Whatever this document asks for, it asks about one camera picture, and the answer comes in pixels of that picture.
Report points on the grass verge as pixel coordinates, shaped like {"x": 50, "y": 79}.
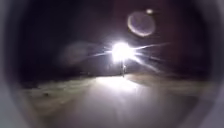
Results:
{"x": 56, "y": 90}
{"x": 166, "y": 84}

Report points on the grey asphalt path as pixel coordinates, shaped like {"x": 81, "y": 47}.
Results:
{"x": 113, "y": 106}

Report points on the street lamp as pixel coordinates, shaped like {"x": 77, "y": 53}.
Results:
{"x": 123, "y": 69}

